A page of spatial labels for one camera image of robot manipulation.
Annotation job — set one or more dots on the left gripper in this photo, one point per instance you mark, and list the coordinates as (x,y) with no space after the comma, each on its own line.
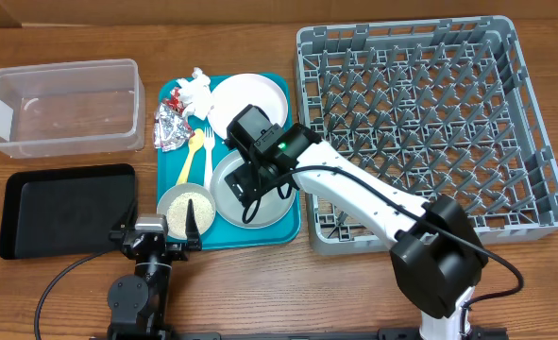
(179,250)

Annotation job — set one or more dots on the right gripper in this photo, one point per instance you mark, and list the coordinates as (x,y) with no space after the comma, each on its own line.
(245,186)

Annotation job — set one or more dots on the grey deep plate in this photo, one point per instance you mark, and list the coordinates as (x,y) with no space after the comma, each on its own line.
(272,207)

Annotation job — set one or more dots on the white plastic fork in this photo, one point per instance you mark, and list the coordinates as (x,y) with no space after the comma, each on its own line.
(209,144)

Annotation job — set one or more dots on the yellow plastic spoon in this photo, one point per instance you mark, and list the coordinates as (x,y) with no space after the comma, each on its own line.
(194,144)

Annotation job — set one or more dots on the white plate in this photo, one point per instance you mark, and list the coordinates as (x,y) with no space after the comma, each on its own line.
(233,94)

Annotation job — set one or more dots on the grey dishwasher rack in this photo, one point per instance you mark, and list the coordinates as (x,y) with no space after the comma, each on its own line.
(436,107)

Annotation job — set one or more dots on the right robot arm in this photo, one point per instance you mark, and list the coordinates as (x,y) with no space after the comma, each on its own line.
(434,251)

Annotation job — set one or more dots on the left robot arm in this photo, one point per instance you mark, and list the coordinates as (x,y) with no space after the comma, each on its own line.
(138,301)

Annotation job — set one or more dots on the grey bowl with rice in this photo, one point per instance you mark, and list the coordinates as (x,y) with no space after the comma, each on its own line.
(174,205)

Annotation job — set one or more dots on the teal serving tray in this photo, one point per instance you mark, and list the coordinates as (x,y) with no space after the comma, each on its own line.
(222,234)

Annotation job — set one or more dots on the crumpled foil wrapper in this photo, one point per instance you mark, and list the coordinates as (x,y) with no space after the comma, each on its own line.
(171,128)

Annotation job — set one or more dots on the black plastic tray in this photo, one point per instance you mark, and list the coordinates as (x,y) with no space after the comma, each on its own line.
(57,212)

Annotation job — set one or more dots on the crumpled white napkin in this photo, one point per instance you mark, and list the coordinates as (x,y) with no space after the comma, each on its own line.
(195,95)

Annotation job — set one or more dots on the clear plastic bin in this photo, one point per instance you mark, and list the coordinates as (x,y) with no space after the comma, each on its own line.
(71,108)

